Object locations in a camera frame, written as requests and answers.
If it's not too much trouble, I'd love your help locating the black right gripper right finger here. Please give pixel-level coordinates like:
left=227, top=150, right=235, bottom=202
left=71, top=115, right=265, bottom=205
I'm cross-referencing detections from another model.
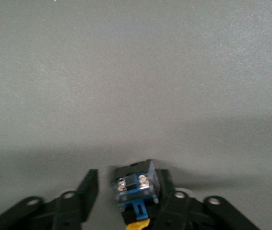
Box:
left=150, top=169, right=261, bottom=230

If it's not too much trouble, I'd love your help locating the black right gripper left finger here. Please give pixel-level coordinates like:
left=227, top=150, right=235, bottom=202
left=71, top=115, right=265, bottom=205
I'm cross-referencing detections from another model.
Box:
left=0, top=169, right=100, bottom=230

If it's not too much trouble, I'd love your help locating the yellow push button switch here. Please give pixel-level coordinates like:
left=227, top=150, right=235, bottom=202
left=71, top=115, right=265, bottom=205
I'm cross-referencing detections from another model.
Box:
left=110, top=159, right=162, bottom=230

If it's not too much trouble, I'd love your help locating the dark grey table cloth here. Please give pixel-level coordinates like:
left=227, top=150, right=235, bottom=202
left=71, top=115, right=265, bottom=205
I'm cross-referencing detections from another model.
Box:
left=0, top=0, right=272, bottom=223

